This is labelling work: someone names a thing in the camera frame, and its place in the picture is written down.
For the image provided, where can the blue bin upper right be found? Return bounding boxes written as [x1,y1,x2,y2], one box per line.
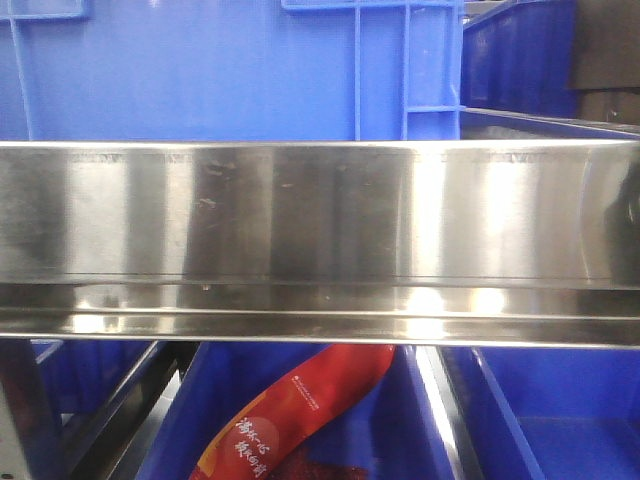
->
[461,1,577,118]

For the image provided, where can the red snack bag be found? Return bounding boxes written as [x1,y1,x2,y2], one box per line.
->
[189,344,395,479]

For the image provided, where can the blue bin lower right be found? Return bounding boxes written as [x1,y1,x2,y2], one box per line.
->
[444,347,639,479]

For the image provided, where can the blue bin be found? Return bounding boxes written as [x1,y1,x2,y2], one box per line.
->
[444,347,639,479]
[461,1,577,118]
[136,342,454,479]

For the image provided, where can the stainless steel shelf rail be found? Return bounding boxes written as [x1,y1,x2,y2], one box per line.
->
[1,139,639,348]

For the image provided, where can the blue bin lower middle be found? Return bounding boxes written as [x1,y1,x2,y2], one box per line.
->
[136,342,454,479]

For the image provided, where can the large blue bin upper shelf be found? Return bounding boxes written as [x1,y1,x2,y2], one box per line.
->
[1,1,463,140]

